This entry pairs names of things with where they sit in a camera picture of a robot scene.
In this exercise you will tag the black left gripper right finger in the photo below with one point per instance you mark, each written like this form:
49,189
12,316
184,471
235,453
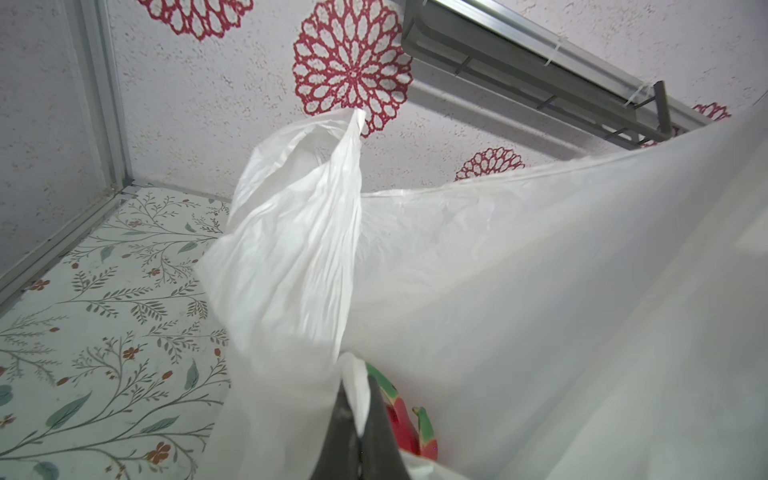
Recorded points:
380,457

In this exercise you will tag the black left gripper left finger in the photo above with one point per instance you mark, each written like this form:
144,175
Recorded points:
339,457

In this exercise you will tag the white plastic bag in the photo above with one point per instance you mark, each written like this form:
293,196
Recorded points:
599,319

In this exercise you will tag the grey metal wall shelf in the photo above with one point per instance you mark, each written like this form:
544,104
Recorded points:
497,49

